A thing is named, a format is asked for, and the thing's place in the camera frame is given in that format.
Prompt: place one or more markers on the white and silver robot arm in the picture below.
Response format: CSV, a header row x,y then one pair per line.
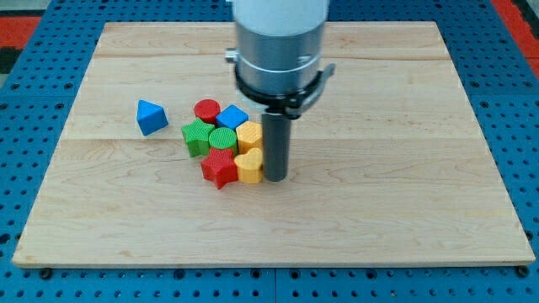
x,y
279,44

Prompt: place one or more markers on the green circle block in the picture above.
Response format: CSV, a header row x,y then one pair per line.
x,y
223,138

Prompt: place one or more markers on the red circle block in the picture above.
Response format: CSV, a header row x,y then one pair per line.
x,y
207,110

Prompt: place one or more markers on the blue triangle block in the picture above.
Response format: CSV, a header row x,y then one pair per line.
x,y
150,117

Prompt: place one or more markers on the yellow heart block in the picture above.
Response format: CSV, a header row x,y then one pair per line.
x,y
250,166

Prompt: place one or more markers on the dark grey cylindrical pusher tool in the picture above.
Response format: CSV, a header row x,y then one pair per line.
x,y
276,145

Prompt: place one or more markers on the yellow hexagon block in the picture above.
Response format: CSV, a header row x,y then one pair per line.
x,y
249,135

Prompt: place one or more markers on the red star block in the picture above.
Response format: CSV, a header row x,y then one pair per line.
x,y
219,167

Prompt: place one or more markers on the blue cube block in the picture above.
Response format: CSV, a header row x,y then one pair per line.
x,y
231,117

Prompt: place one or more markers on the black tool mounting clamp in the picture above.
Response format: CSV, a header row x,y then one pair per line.
x,y
292,105

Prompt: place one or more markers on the green star block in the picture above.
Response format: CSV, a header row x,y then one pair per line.
x,y
196,137

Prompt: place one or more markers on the light wooden board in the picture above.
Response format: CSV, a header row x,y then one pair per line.
x,y
388,169

